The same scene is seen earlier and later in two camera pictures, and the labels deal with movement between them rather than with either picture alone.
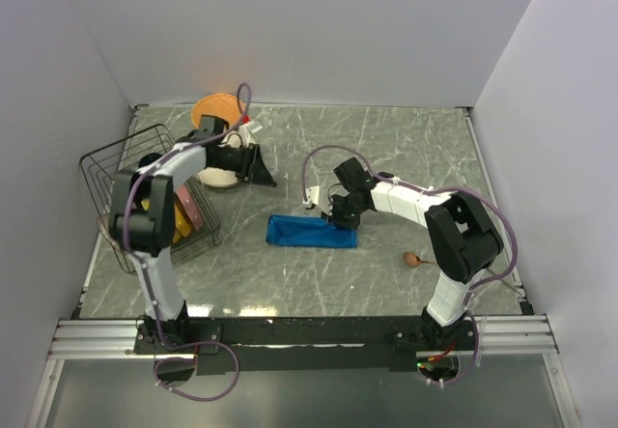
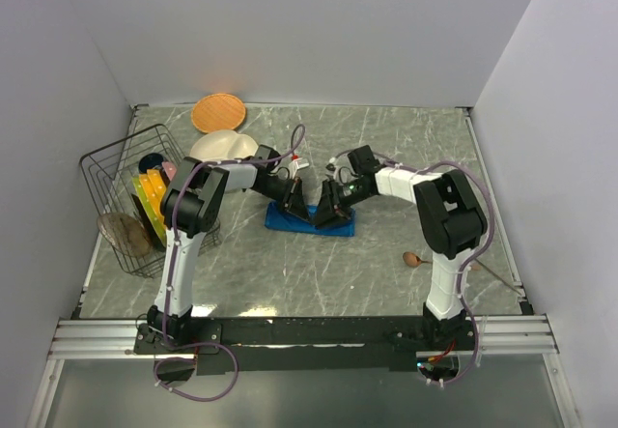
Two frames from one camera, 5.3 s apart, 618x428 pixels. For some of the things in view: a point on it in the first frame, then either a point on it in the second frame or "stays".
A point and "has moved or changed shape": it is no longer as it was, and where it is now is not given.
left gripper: [254, 168] -> [296, 205]
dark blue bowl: [149, 158] stays
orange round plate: [223, 105] stays
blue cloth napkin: [308, 231] has moved or changed shape
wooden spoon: [413, 260] stays
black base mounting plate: [302, 344] stays
